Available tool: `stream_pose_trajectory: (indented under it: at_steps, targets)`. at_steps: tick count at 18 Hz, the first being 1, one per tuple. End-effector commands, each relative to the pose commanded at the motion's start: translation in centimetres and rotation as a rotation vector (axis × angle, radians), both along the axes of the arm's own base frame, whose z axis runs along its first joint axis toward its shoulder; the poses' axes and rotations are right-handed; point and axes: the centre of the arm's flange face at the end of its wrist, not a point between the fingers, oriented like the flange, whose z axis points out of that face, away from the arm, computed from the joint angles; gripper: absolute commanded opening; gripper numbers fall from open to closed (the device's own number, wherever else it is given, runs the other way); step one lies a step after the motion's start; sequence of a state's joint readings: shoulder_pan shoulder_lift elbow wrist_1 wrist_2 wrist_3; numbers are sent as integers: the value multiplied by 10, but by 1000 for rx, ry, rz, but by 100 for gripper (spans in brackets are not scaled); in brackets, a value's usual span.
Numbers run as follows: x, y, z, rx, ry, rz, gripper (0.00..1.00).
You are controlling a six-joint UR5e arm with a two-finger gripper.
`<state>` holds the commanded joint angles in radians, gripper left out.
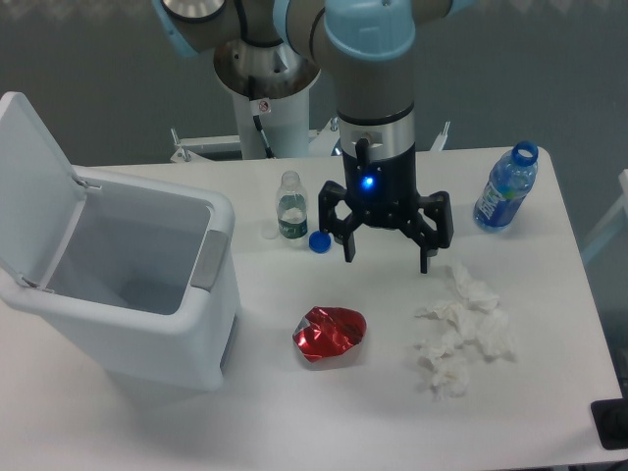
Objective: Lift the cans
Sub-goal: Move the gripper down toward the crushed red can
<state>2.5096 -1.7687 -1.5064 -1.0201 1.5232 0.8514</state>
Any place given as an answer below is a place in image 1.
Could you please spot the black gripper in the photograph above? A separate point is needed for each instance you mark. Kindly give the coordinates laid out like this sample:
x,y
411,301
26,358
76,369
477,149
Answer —
x,y
378,172

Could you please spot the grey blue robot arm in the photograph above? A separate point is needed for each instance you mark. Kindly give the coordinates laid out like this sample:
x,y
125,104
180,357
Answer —
x,y
361,29

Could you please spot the blue bottle cap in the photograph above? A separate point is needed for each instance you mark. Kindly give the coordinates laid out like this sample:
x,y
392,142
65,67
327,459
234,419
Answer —
x,y
320,242

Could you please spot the clear green-label bottle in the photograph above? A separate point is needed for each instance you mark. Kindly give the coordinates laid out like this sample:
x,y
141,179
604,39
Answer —
x,y
291,208

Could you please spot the white bottle cap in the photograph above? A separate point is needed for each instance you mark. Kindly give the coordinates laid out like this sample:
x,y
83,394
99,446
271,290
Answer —
x,y
269,232

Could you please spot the crumpled white tissue pile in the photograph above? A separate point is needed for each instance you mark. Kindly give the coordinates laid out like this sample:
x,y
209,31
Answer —
x,y
472,318

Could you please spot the blue plastic bottle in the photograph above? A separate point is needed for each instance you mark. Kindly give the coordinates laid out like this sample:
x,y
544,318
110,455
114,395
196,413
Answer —
x,y
510,181

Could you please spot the white trash bin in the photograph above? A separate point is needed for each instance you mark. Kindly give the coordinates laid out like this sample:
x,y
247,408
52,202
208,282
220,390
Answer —
x,y
137,273

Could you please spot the black device at edge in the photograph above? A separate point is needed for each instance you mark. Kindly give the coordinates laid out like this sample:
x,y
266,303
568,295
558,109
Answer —
x,y
610,417

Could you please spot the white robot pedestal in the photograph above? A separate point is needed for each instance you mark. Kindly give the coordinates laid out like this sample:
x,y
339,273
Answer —
x,y
269,84

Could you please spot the white chair frame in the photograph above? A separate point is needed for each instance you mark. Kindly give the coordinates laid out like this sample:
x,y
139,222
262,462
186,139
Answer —
x,y
612,222

